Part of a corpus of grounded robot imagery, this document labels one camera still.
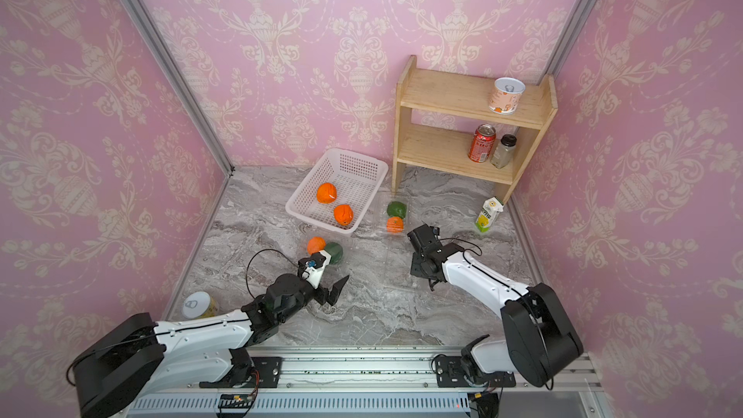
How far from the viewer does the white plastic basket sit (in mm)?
1054

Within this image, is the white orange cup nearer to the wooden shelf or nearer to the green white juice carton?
the wooden shelf

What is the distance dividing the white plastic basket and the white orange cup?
1.51 feet

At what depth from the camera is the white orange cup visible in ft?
2.39

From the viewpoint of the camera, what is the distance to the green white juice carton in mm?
938

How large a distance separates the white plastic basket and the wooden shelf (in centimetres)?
13

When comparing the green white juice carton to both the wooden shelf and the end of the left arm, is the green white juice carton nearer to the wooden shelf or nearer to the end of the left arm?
the wooden shelf
